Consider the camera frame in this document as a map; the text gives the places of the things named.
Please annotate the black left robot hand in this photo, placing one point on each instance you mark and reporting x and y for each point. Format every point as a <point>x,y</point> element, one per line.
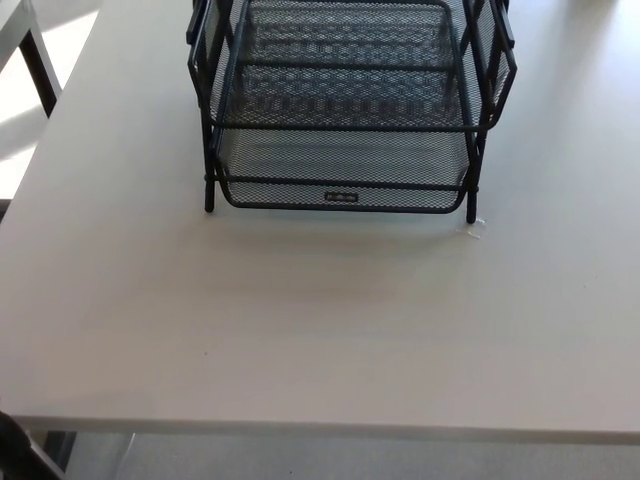
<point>10,440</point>

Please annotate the black mesh drawer without label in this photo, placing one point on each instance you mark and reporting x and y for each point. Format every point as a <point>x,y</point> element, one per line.
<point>345,95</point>

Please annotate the black desk leg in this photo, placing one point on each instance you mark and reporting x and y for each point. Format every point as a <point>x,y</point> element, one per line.
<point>59,450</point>

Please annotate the silver desk leg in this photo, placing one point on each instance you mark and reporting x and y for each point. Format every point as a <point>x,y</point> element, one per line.
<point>125,457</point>

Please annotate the black mesh drawer with label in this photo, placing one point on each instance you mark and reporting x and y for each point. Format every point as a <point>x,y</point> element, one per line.
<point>340,155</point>

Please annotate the grey side table dark legs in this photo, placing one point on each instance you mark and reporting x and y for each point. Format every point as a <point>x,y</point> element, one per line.
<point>42,75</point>

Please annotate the clear tape scrap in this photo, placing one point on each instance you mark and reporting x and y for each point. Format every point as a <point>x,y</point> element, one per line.
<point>473,229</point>

